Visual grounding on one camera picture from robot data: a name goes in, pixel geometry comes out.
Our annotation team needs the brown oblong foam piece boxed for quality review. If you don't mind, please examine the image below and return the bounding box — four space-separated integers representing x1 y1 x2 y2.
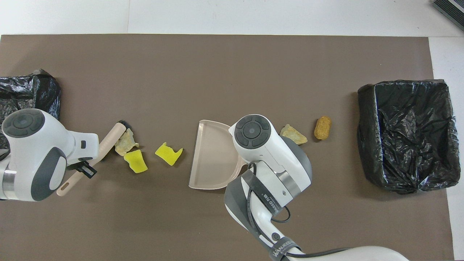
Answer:
314 116 332 140

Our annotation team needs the bin with black bag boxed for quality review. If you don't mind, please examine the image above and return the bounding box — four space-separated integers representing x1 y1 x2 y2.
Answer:
0 69 61 160
357 79 461 195

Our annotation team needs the beige plastic dustpan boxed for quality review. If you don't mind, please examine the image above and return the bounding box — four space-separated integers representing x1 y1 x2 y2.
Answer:
188 120 249 190

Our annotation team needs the dark grey ribbed device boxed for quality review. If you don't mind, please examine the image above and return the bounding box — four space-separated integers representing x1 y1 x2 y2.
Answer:
432 0 464 31

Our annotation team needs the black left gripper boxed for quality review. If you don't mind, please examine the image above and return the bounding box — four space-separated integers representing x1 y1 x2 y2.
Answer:
67 157 98 179

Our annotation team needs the notched yellow sponge piece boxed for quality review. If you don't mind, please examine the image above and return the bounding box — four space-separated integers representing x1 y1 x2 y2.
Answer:
155 142 183 166

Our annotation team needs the beige hand brush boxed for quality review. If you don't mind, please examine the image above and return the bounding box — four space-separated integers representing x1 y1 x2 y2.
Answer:
56 121 133 197

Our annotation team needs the brown table mat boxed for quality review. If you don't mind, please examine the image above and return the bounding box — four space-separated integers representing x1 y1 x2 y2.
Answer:
0 34 454 261

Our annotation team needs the pale rock-like foam chunk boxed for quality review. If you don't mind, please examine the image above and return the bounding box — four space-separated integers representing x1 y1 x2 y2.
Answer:
280 124 308 145

